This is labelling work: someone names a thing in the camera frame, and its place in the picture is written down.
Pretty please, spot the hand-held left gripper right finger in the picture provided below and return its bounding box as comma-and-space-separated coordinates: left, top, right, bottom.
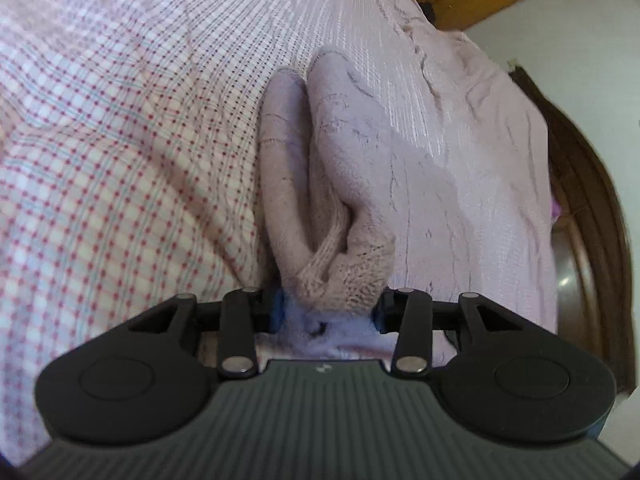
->
371, 287, 507, 379

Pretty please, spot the pink knitted sock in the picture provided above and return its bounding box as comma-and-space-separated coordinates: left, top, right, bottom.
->
298, 46, 398, 313
257, 66, 326, 291

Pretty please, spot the lavender cloth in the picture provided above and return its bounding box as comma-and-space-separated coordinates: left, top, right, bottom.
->
256, 302, 453, 363

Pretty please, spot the checked bed sheet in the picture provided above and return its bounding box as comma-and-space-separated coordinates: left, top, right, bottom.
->
0, 0, 418, 466

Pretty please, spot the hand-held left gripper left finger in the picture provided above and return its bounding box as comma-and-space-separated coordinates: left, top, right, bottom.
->
127, 287, 287, 380

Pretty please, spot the pink crinkled blanket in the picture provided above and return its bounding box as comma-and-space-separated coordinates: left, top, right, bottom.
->
320, 0, 560, 363

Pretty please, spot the wooden headboard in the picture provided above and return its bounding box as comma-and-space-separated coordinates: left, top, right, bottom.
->
509, 67, 637, 397

